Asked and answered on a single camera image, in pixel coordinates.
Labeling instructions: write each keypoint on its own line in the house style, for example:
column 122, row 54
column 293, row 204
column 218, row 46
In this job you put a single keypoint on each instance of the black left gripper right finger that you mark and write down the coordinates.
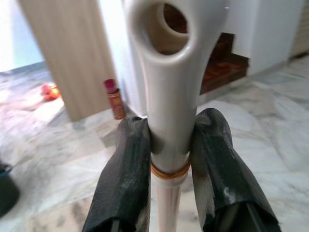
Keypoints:
column 217, row 169

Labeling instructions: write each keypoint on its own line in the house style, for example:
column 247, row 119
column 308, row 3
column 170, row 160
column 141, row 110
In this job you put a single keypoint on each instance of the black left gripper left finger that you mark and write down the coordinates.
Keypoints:
column 125, row 174

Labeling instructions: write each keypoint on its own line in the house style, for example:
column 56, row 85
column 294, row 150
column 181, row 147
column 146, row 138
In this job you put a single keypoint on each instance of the orange rubber band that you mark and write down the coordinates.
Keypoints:
column 169, row 173

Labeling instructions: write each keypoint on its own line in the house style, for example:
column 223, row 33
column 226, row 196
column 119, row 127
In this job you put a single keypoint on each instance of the red gold spray can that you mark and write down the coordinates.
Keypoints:
column 116, row 101

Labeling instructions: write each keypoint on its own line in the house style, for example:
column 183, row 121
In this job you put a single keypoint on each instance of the dark wooden stair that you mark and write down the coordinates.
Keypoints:
column 222, row 65

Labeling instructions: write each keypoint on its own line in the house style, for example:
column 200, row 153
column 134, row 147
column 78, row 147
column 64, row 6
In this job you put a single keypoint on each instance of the black bucket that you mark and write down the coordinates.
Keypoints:
column 6, row 191

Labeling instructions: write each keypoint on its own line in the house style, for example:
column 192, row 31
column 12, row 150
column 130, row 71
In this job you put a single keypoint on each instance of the light wooden louvre door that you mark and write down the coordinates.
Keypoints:
column 300, row 26

